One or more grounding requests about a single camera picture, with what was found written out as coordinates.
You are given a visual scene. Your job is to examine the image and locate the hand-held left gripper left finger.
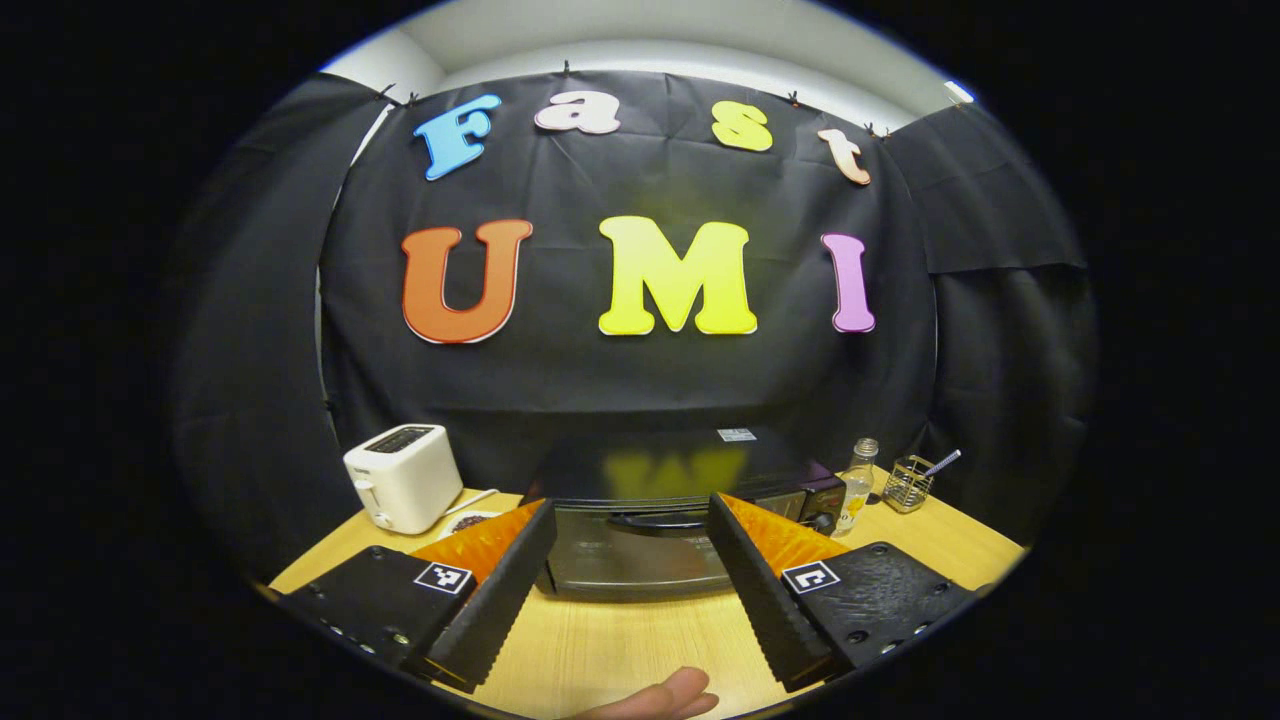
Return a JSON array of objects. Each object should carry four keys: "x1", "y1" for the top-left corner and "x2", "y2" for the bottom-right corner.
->
[{"x1": 283, "y1": 497, "x2": 559, "y2": 695}]

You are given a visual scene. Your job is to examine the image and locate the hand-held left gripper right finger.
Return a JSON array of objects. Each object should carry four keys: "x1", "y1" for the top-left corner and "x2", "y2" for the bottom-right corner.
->
[{"x1": 705, "y1": 491, "x2": 978, "y2": 694}]

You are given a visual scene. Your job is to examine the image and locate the black electric oven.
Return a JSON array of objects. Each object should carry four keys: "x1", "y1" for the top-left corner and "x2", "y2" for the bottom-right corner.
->
[{"x1": 535, "y1": 428, "x2": 849, "y2": 601}]

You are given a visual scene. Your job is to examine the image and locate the white divided snack dish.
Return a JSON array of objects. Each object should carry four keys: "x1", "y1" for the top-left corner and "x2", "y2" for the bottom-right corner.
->
[{"x1": 440, "y1": 510, "x2": 503, "y2": 541}]

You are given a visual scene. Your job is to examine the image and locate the clear glass bottle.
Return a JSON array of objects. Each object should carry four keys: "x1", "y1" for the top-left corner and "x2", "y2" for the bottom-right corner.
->
[{"x1": 835, "y1": 438, "x2": 881, "y2": 536}]

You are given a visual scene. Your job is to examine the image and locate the white toaster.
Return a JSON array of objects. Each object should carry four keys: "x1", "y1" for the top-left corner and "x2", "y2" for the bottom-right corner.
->
[{"x1": 343, "y1": 424, "x2": 464, "y2": 535}]

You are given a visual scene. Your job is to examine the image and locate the black backdrop cloth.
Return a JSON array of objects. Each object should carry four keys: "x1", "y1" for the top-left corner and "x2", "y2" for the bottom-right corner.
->
[{"x1": 170, "y1": 70, "x2": 1101, "y2": 581}]

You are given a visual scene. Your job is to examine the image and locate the wire utensil holder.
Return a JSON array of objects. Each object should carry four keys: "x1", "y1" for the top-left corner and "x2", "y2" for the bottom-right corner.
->
[{"x1": 882, "y1": 455, "x2": 936, "y2": 514}]

